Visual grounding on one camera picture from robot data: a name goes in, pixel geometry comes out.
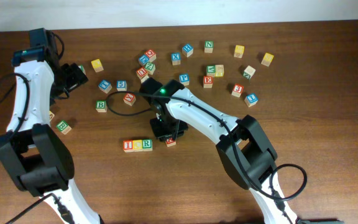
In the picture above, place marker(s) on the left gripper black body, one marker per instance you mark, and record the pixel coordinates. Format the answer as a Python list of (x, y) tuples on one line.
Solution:
[(68, 79)]

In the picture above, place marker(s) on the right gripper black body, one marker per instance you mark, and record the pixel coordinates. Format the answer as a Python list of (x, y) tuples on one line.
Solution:
[(167, 125)]

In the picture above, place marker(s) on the red A block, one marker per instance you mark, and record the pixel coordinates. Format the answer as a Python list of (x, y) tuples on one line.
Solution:
[(170, 142)]

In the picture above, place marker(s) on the green R block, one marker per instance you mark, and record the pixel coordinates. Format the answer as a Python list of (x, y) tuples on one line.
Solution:
[(147, 145)]

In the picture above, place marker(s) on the yellow C block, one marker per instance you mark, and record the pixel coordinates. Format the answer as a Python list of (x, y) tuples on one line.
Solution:
[(137, 145)]

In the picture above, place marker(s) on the red I block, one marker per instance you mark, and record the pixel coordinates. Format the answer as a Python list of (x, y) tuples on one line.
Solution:
[(128, 146)]

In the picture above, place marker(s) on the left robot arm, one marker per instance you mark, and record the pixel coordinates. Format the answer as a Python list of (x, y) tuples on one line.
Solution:
[(33, 155)]

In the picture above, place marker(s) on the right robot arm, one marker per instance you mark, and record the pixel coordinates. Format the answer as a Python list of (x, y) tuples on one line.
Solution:
[(245, 151)]

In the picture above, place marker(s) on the green J block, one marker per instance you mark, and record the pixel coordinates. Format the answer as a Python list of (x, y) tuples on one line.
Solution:
[(82, 69)]

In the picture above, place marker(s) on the yellow block upper left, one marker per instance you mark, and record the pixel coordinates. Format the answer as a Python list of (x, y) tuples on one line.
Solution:
[(97, 65)]

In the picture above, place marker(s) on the blue T block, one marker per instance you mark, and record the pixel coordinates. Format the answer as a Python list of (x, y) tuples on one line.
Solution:
[(105, 86)]

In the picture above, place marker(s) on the yellow block far left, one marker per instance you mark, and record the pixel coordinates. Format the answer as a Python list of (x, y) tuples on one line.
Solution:
[(51, 115)]

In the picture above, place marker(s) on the green B block upper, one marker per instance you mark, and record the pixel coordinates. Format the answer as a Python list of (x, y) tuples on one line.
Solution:
[(101, 107)]

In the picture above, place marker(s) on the green b block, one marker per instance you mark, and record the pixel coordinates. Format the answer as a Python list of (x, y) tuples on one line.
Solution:
[(63, 127), (101, 107)]

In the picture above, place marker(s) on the red Y block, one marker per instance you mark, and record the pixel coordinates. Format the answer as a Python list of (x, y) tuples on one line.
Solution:
[(129, 99)]

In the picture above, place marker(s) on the green B block lower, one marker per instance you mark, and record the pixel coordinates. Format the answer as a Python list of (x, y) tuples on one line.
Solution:
[(63, 127)]

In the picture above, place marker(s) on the blue P block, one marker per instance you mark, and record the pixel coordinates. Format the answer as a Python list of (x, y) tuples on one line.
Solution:
[(184, 79)]

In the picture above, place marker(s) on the plain wood red-edged block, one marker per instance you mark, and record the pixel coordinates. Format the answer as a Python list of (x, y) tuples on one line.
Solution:
[(143, 79)]

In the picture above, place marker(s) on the blue 5 block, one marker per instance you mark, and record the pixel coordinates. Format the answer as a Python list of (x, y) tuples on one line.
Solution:
[(121, 85)]

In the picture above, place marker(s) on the red U block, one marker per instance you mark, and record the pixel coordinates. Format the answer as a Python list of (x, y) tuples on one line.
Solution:
[(141, 73)]

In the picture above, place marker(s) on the green Z block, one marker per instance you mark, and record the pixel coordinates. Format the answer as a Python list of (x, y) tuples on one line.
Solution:
[(150, 68)]

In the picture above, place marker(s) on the red E block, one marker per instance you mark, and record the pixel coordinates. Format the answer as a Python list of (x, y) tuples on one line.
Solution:
[(207, 82)]

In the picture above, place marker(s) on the blue X block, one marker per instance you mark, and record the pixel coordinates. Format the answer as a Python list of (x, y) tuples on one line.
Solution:
[(176, 58)]

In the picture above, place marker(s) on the blue D block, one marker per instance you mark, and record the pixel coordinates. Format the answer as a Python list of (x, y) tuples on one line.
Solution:
[(143, 59)]

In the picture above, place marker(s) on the red Q block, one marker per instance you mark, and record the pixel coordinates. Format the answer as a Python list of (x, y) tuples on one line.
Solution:
[(151, 55)]

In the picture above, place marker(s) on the green V block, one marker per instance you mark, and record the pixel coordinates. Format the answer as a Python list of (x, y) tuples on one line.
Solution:
[(211, 70)]

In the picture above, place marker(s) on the yellow 8 block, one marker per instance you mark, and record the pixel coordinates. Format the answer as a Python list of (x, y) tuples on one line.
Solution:
[(219, 70)]

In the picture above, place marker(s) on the blue H block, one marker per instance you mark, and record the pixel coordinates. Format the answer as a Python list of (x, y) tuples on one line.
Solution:
[(187, 50)]

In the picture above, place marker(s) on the red 3 block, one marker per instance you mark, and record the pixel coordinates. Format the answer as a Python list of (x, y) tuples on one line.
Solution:
[(237, 90)]

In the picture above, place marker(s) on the blue L block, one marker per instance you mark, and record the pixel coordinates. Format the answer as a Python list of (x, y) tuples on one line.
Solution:
[(251, 100)]

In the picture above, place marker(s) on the green N block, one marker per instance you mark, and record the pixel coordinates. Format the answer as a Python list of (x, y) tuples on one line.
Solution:
[(208, 46)]

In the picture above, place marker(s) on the plain wood O block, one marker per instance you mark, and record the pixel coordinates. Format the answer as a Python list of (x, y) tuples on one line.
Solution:
[(249, 72)]

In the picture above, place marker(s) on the yellow block upper middle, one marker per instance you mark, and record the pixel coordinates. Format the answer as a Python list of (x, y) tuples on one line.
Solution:
[(239, 51)]

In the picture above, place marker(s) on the yellow block upper right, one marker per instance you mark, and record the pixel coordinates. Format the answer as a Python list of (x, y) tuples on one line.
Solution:
[(267, 59)]

